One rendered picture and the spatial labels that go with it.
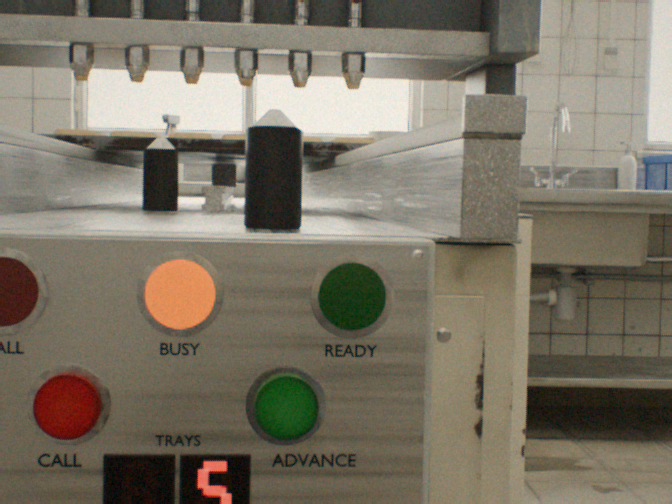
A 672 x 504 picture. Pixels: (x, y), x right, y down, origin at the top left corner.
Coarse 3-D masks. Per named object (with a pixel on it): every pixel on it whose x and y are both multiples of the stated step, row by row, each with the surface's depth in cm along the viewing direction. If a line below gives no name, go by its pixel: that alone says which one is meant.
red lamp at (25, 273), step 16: (0, 256) 51; (0, 272) 51; (16, 272) 51; (0, 288) 51; (16, 288) 51; (32, 288) 51; (0, 304) 51; (16, 304) 51; (32, 304) 51; (0, 320) 51; (16, 320) 51
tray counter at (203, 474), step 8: (208, 464) 52; (216, 464) 52; (224, 464) 52; (200, 472) 52; (208, 472) 52; (224, 472) 52; (200, 480) 52; (208, 480) 52; (224, 480) 52; (208, 488) 52; (216, 488) 52; (224, 488) 52; (200, 496) 52; (224, 496) 52
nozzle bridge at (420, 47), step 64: (0, 0) 128; (64, 0) 129; (320, 0) 132; (384, 0) 132; (448, 0) 133; (512, 0) 125; (0, 64) 150; (64, 64) 148; (320, 64) 141; (384, 64) 139; (448, 64) 137; (512, 64) 136
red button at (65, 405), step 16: (48, 384) 51; (64, 384) 51; (80, 384) 51; (48, 400) 51; (64, 400) 51; (80, 400) 51; (96, 400) 51; (48, 416) 51; (64, 416) 51; (80, 416) 51; (96, 416) 51; (48, 432) 51; (64, 432) 51; (80, 432) 51
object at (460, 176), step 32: (480, 96) 52; (512, 96) 52; (416, 128) 66; (448, 128) 56; (480, 128) 52; (512, 128) 52; (352, 160) 104; (384, 160) 82; (416, 160) 67; (448, 160) 56; (480, 160) 53; (512, 160) 53; (320, 192) 146; (352, 192) 104; (384, 192) 81; (416, 192) 66; (448, 192) 56; (480, 192) 53; (512, 192) 53; (416, 224) 66; (448, 224) 56; (480, 224) 53; (512, 224) 53
